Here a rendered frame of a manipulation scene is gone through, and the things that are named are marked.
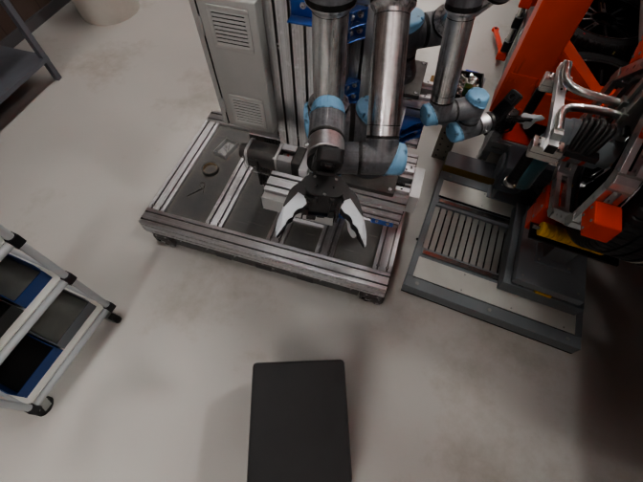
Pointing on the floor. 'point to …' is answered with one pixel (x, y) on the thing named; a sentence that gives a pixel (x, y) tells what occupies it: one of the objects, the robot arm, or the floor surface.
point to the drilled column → (442, 145)
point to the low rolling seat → (299, 423)
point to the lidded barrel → (106, 10)
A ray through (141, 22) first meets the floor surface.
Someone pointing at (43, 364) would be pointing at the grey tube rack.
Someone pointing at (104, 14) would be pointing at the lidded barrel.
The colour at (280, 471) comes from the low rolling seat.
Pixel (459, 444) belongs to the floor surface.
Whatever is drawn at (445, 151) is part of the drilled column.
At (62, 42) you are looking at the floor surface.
